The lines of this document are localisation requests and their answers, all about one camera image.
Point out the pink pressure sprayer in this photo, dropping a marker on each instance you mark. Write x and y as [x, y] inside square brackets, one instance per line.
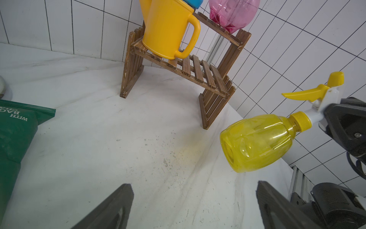
[233, 15]

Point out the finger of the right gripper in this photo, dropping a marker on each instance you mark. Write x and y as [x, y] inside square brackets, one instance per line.
[346, 124]

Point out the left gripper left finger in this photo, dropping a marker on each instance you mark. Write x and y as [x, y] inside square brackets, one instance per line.
[112, 213]

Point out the blue spray bottle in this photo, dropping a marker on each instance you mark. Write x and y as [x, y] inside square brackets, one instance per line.
[194, 3]

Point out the green chips bag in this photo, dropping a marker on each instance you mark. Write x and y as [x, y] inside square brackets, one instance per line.
[19, 124]

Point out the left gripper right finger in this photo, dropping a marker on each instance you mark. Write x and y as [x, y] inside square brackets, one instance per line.
[277, 212]

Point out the yellow watering can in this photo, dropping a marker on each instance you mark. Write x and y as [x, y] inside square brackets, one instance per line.
[165, 26]

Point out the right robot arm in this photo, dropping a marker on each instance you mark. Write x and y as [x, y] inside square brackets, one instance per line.
[331, 206]

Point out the wooden slatted shelf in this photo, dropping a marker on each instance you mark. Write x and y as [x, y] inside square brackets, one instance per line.
[218, 86]

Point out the small yellow spray bottle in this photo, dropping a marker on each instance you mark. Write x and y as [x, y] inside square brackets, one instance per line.
[254, 143]

